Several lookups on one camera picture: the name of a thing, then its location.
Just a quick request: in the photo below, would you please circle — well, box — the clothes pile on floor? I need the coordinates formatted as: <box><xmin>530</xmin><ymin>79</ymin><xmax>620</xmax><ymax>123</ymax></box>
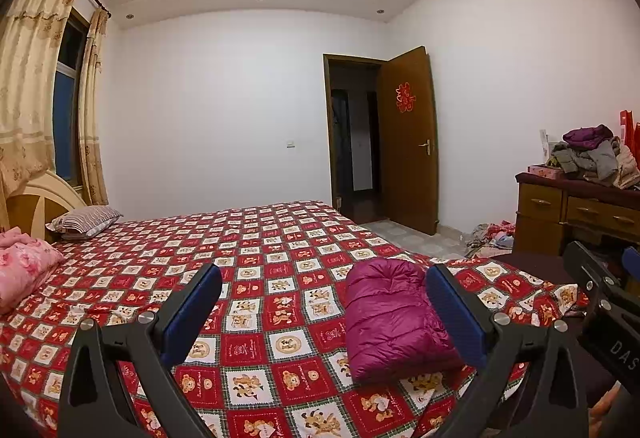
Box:
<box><xmin>465</xmin><ymin>219</ymin><xmax>516</xmax><ymax>259</ymax></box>

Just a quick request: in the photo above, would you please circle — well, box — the brown door frame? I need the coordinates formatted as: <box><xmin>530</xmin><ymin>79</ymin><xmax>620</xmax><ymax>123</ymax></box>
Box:
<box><xmin>323</xmin><ymin>53</ymin><xmax>386</xmax><ymax>214</ymax></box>

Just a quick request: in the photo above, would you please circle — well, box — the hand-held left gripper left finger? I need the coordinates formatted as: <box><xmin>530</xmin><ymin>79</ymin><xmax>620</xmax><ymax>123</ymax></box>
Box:
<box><xmin>59</xmin><ymin>263</ymin><xmax>223</xmax><ymax>438</ymax></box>

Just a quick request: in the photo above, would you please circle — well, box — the beige garment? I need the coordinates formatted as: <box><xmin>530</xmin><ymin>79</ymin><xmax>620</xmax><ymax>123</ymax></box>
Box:
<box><xmin>612</xmin><ymin>143</ymin><xmax>640</xmax><ymax>189</ymax></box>

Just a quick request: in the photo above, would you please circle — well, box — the wooden headboard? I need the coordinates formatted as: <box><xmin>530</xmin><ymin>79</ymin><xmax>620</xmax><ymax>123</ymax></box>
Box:
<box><xmin>0</xmin><ymin>168</ymin><xmax>88</xmax><ymax>244</ymax></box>

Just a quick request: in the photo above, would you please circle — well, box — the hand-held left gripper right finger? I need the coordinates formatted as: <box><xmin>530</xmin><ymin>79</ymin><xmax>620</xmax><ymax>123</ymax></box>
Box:
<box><xmin>425</xmin><ymin>264</ymin><xmax>583</xmax><ymax>438</ymax></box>

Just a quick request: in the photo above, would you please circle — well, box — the striped pillow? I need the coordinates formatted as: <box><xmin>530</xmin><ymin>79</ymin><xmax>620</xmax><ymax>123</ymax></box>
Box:
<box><xmin>46</xmin><ymin>205</ymin><xmax>123</xmax><ymax>240</ymax></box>

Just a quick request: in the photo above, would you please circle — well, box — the grey garment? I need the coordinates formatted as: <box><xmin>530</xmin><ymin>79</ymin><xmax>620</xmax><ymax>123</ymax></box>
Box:
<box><xmin>550</xmin><ymin>138</ymin><xmax>623</xmax><ymax>181</ymax></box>

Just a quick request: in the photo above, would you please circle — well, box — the window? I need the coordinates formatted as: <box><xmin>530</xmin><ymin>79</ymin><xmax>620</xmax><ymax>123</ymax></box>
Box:
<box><xmin>52</xmin><ymin>8</ymin><xmax>91</xmax><ymax>191</ymax></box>

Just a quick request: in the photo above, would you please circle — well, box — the purple folded garment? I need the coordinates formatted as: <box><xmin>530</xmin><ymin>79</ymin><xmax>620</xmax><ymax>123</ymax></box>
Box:
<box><xmin>562</xmin><ymin>124</ymin><xmax>615</xmax><ymax>145</ymax></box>

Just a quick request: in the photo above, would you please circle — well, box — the pink floral quilt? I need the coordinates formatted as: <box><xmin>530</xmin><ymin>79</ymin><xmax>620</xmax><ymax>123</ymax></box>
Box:
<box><xmin>0</xmin><ymin>227</ymin><xmax>66</xmax><ymax>315</ymax></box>

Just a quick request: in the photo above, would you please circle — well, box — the wooden dresser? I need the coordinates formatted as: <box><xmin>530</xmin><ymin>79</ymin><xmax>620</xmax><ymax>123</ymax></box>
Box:
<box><xmin>514</xmin><ymin>172</ymin><xmax>640</xmax><ymax>259</ymax></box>

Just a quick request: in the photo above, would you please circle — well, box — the red bear-print bedsheet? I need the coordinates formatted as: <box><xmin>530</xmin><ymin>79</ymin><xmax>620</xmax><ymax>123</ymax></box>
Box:
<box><xmin>0</xmin><ymin>201</ymin><xmax>591</xmax><ymax>438</ymax></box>

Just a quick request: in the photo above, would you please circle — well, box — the person's right hand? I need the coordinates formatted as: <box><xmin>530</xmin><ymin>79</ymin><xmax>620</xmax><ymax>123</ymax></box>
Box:
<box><xmin>586</xmin><ymin>383</ymin><xmax>628</xmax><ymax>438</ymax></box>

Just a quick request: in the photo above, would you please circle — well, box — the brown wooden door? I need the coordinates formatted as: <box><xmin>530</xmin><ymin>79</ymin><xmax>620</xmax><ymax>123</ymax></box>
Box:
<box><xmin>376</xmin><ymin>46</ymin><xmax>440</xmax><ymax>235</ymax></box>

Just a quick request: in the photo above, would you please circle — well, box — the narrow beige floral curtain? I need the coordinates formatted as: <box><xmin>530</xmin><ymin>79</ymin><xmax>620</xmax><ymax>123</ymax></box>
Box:
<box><xmin>77</xmin><ymin>8</ymin><xmax>110</xmax><ymax>206</ymax></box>

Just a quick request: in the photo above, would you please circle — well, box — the red paper door decoration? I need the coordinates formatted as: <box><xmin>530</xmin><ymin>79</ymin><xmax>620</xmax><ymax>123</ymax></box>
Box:
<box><xmin>394</xmin><ymin>81</ymin><xmax>415</xmax><ymax>113</ymax></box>

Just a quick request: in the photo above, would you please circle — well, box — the magenta puffer jacket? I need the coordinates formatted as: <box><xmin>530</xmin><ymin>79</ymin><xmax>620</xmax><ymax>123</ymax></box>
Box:
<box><xmin>345</xmin><ymin>258</ymin><xmax>463</xmax><ymax>384</ymax></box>

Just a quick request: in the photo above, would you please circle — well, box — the red bag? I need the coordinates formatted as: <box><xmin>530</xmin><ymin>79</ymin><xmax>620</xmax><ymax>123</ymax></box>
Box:
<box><xmin>619</xmin><ymin>108</ymin><xmax>640</xmax><ymax>154</ymax></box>

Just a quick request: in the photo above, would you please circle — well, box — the wide beige floral curtain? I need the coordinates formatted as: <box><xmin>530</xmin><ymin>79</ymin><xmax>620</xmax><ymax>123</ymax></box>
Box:
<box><xmin>0</xmin><ymin>0</ymin><xmax>81</xmax><ymax>214</ymax></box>

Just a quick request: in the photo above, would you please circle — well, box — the pink box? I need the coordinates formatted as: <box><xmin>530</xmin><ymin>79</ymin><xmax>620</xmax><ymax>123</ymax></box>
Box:
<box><xmin>527</xmin><ymin>163</ymin><xmax>565</xmax><ymax>180</ymax></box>

